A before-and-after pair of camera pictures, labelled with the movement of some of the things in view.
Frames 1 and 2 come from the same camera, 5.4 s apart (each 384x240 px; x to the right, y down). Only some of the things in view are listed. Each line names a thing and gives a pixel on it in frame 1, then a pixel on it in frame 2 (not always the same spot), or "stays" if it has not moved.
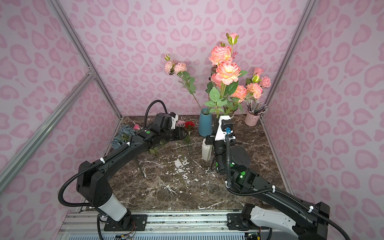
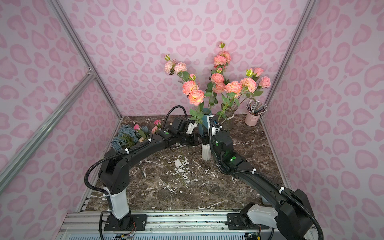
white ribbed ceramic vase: [206, 150] stays
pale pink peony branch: [172, 67] stays
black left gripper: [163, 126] to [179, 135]
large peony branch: [225, 74] to [196, 96]
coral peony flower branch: [215, 82] stays
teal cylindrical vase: [205, 122] stays
